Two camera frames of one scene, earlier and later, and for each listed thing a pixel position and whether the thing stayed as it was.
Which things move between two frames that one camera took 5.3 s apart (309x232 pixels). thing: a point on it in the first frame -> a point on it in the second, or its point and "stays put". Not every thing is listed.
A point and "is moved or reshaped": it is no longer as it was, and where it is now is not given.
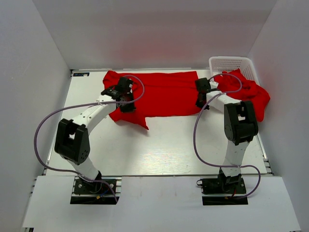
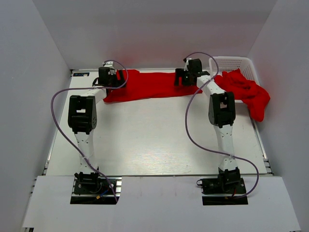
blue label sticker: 81,74 stays put
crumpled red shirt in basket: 233,84 stays put
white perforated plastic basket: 217,64 stays put
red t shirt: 156,94 is moved or reshaped
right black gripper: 199,104 -> 180,72
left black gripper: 129,109 -> 119,82
